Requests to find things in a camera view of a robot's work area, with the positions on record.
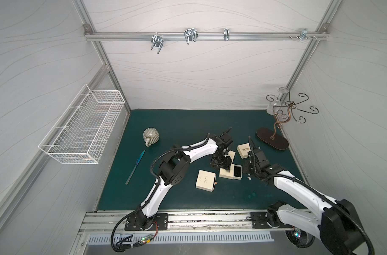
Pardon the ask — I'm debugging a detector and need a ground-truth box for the cream jewelry box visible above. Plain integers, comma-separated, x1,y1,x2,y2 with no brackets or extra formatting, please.
237,143,251,159
219,164,242,180
196,170,216,192
228,150,236,161

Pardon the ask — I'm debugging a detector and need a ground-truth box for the grey ribbed ceramic mug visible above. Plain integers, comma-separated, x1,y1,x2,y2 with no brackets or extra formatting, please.
143,127,159,147

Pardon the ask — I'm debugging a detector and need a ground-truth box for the cream jewelry box top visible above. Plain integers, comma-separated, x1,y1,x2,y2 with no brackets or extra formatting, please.
237,143,251,159

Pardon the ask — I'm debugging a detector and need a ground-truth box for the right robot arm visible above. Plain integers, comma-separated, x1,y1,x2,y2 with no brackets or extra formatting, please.
248,137,375,255

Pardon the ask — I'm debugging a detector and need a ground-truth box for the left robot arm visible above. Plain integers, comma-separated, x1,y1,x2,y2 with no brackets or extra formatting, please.
136,129,233,222

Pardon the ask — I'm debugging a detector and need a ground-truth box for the metal clamp bracket small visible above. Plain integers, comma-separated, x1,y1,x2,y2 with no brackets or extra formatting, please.
224,28,230,41

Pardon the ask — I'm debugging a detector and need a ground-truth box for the aluminium crossbar rail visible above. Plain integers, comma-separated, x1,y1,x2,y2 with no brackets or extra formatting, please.
85,31,330,41

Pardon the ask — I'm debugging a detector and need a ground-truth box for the white wire basket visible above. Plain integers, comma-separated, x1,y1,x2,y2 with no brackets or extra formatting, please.
38,85,125,165

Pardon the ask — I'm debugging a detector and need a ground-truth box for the metal clamp bracket right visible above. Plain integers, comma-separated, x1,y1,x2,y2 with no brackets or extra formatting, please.
289,28,317,41

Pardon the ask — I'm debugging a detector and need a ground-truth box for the metal clamp bracket middle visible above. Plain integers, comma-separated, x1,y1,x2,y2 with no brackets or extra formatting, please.
183,28,198,45

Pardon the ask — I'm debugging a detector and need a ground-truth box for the metal jewelry tree stand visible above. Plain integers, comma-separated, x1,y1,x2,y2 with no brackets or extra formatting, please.
256,87,319,150

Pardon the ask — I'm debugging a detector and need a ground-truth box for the cream jewelry box front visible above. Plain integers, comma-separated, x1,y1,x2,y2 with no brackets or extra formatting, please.
196,170,216,192

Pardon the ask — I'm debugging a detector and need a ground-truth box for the metal clamp bracket left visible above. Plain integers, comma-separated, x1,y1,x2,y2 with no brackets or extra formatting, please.
151,35,164,54

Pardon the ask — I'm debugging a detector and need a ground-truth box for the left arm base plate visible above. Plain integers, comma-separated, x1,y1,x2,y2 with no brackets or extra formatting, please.
124,211,169,231

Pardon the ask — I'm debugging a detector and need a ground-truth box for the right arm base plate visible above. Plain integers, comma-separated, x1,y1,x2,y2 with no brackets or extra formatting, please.
246,211,293,230

